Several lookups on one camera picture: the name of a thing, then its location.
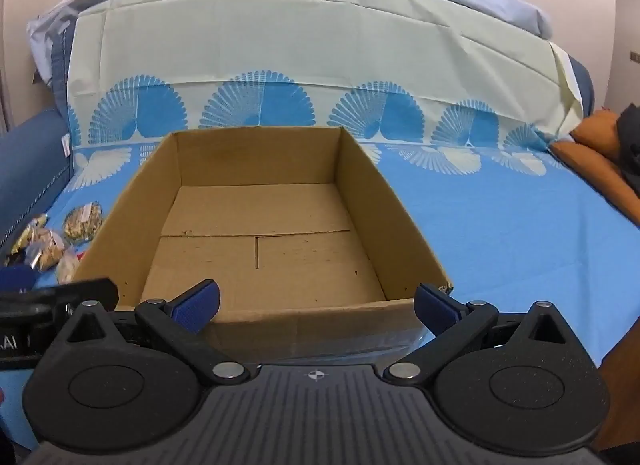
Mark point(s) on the clear bag of cookies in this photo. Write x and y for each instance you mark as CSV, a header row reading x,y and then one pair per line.
x,y
49,251

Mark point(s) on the blue fan printed sheet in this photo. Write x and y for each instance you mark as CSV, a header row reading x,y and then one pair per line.
x,y
500,225

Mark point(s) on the blue purple snack packet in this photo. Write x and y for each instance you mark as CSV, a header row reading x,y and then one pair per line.
x,y
17,276

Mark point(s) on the orange cushion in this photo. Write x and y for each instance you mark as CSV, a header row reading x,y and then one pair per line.
x,y
595,165

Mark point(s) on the dark cloth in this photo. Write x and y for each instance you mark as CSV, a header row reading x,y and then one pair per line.
x,y
630,140

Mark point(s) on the cardboard box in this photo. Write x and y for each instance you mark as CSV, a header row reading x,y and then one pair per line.
x,y
280,255

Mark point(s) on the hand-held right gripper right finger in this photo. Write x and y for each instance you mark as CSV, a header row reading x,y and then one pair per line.
x,y
437,310

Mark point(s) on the puffed grain cake packet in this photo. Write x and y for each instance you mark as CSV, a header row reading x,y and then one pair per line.
x,y
82,222

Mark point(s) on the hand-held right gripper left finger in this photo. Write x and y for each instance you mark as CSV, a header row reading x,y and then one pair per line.
x,y
197,307

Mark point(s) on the black chocolate bar packet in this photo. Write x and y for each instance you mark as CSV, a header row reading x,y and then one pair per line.
x,y
17,259

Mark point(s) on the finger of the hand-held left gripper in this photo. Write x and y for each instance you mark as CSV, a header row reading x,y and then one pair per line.
x,y
80,291

